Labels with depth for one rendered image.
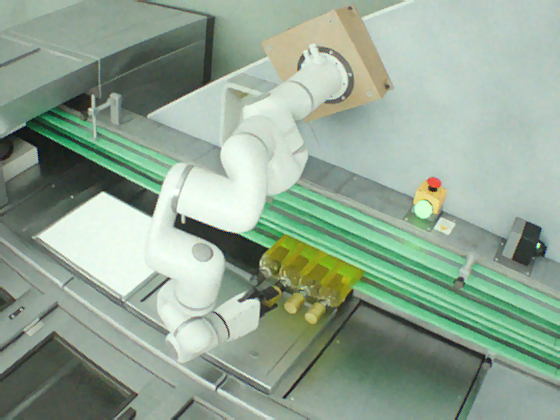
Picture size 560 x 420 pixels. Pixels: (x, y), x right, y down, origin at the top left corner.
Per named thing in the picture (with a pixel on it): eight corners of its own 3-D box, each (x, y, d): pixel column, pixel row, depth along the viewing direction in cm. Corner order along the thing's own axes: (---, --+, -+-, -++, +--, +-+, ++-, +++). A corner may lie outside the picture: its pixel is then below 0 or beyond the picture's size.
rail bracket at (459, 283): (464, 256, 139) (449, 286, 130) (473, 233, 135) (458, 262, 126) (478, 262, 138) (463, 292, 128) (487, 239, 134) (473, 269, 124)
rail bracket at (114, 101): (124, 118, 198) (79, 144, 182) (124, 76, 188) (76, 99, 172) (134, 122, 196) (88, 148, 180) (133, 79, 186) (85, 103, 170)
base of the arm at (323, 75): (291, 46, 141) (258, 67, 130) (334, 37, 133) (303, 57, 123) (312, 101, 147) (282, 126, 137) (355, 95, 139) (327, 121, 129)
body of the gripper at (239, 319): (224, 351, 132) (261, 331, 139) (225, 323, 126) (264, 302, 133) (205, 332, 137) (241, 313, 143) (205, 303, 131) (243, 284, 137)
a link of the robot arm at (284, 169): (258, 124, 103) (297, 201, 108) (284, 88, 124) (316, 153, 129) (213, 143, 106) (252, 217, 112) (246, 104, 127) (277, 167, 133)
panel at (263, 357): (103, 195, 193) (32, 243, 169) (102, 187, 191) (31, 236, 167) (335, 315, 159) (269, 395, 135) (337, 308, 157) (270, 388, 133)
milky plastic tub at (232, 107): (235, 138, 179) (218, 149, 173) (240, 72, 166) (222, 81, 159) (284, 157, 172) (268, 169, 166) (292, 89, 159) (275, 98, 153)
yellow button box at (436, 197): (419, 199, 154) (410, 212, 149) (425, 176, 150) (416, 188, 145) (442, 209, 152) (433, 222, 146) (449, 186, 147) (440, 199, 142)
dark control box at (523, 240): (507, 238, 144) (501, 255, 138) (516, 214, 139) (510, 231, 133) (533, 250, 141) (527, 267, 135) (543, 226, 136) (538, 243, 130)
